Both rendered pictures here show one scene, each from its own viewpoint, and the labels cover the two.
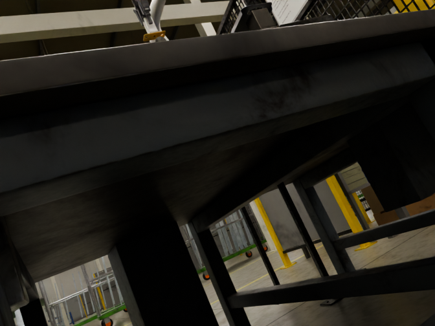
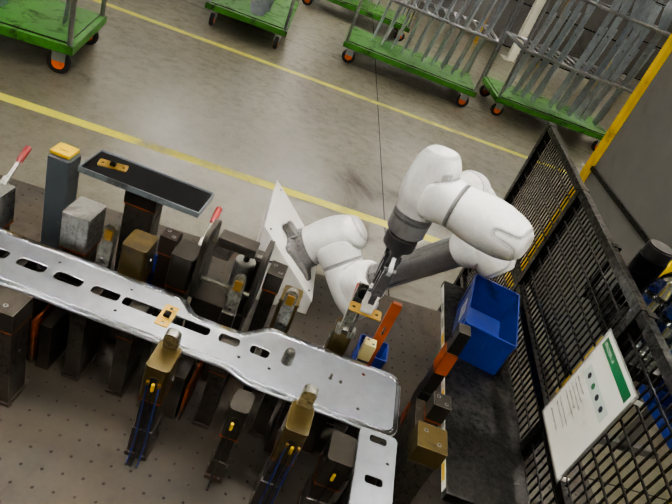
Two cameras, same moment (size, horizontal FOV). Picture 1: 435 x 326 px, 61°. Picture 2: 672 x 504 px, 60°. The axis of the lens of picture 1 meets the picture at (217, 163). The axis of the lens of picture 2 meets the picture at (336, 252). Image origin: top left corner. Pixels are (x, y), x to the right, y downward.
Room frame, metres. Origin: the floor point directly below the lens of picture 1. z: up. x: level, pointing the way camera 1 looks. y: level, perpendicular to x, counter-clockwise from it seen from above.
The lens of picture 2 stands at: (0.09, -0.23, 2.10)
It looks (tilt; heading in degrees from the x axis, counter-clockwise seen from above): 32 degrees down; 19
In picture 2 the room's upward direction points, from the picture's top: 23 degrees clockwise
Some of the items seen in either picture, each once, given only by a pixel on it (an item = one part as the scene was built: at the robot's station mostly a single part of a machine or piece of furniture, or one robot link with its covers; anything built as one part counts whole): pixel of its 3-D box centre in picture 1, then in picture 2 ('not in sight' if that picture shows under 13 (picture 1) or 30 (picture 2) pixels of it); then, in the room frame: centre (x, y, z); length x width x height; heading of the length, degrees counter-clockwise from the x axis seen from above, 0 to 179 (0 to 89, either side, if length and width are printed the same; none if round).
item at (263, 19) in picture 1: (278, 58); not in sight; (0.93, -0.26, 0.84); 0.05 x 0.05 x 0.29; 22
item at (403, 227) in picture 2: not in sight; (409, 222); (1.22, 0.02, 1.52); 0.09 x 0.09 x 0.06
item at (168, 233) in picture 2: not in sight; (159, 285); (1.21, 0.62, 0.90); 0.05 x 0.05 x 0.40; 22
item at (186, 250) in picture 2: not in sight; (177, 296); (1.23, 0.57, 0.89); 0.12 x 0.07 x 0.38; 22
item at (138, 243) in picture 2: not in sight; (133, 288); (1.15, 0.67, 0.89); 0.12 x 0.08 x 0.38; 22
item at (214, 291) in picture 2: not in sight; (222, 300); (1.27, 0.44, 0.94); 0.18 x 0.13 x 0.49; 112
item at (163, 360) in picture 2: not in sight; (150, 407); (0.89, 0.33, 0.87); 0.12 x 0.07 x 0.35; 22
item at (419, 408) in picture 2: not in sight; (398, 448); (1.31, -0.23, 0.85); 0.12 x 0.03 x 0.30; 22
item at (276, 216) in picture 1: (276, 165); (619, 216); (3.76, -0.54, 1.00); 1.34 x 0.14 x 2.00; 29
